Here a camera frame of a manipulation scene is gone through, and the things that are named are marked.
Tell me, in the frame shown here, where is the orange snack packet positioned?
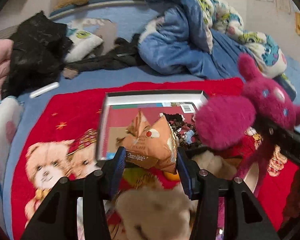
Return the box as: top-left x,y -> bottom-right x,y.
116,110 -> 177,174

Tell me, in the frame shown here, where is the magenta plush bear toy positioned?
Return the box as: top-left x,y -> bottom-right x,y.
194,54 -> 300,195

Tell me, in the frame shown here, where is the beige fluffy plush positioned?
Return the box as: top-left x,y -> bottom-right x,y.
192,151 -> 237,180

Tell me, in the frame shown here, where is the cream plush rabbit toy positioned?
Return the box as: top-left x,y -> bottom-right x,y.
115,189 -> 198,239

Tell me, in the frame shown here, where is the red teddy bear blanket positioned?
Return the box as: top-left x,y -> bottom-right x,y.
11,77 -> 299,239

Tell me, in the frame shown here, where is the black shallow box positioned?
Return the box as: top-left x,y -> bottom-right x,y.
96,89 -> 209,161

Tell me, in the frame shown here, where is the white monster scream pillow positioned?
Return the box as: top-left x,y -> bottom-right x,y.
0,97 -> 24,229

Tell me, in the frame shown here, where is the dark grey garment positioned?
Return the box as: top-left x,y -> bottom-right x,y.
62,34 -> 145,79

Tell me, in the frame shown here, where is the small monster print pillow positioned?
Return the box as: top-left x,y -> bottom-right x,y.
64,27 -> 103,63

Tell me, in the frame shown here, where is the blue monster print duvet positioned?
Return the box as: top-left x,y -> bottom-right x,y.
137,0 -> 297,93

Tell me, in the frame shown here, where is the black puffer jacket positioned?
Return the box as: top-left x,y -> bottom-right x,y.
1,11 -> 72,99

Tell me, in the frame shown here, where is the blue bed headboard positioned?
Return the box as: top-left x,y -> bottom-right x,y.
50,0 -> 163,55

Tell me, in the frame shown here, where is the dark wooden bead bracelet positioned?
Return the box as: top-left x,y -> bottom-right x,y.
162,112 -> 203,151

